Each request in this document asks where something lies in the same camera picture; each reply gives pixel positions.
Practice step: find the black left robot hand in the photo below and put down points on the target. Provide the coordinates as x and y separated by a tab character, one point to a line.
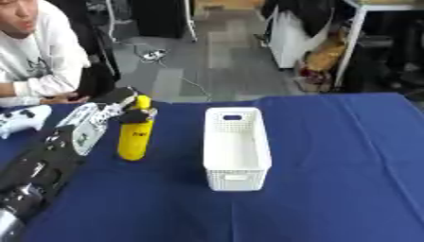
130	108

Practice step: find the yellow bottle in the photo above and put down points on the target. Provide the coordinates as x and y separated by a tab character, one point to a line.
135	138

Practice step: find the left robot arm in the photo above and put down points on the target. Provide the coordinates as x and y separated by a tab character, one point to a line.
50	148

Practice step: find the white power strip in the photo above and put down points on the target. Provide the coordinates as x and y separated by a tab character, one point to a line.
153	55

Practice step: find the black office chair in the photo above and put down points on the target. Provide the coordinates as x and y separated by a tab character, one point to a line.
102	56

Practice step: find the person's hand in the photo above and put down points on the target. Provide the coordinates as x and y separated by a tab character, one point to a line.
63	99

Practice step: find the white game controller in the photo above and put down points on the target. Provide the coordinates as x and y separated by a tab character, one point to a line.
19	119

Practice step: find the person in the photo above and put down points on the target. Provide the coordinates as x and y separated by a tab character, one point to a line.
33	50

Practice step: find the white plastic basket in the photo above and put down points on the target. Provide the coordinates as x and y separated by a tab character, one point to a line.
236	148

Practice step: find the white cabinet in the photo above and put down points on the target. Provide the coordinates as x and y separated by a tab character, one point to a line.
292	41

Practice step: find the yellow bag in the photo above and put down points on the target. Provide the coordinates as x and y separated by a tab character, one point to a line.
325	56

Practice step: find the white table frame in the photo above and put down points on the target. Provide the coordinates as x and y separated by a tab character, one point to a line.
359	34

